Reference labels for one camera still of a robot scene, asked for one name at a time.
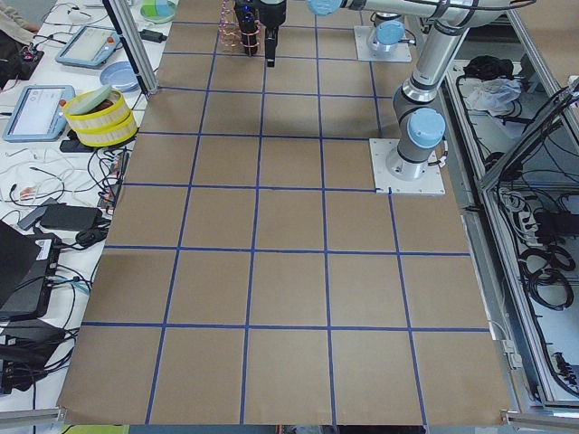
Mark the dark wine bottle carried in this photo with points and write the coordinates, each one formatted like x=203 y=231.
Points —
x=270 y=61

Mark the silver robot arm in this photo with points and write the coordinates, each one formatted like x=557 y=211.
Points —
x=272 y=14
x=421 y=126

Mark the dark wine bottle left slot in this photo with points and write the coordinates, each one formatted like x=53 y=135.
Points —
x=249 y=34

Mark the green bowl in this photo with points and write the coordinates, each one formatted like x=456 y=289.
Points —
x=158 y=11

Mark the black power adapter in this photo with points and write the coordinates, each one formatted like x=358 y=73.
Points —
x=152 y=36

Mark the blue plate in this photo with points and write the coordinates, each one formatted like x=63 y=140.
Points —
x=120 y=76

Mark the blue teach pendant far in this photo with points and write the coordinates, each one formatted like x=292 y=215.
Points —
x=89 y=47

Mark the blue teach pendant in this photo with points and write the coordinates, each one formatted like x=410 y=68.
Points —
x=38 y=116
x=89 y=47

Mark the yellow bamboo steamer stack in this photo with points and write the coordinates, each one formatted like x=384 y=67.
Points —
x=109 y=124

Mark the pale green lid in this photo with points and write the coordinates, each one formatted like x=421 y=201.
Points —
x=86 y=102

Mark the white cloth bundle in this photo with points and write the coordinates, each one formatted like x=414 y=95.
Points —
x=494 y=96

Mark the blue teach pendant near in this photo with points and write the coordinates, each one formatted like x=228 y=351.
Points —
x=38 y=116

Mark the black power brick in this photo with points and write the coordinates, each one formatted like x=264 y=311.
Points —
x=64 y=217

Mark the black laptop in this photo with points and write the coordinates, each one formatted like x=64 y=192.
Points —
x=28 y=263

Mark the copper wire wine basket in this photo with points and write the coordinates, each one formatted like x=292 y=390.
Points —
x=228 y=27

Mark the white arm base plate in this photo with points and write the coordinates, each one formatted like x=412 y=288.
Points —
x=384 y=42
x=394 y=175

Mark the aluminium frame post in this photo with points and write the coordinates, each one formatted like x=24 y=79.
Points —
x=122 y=19

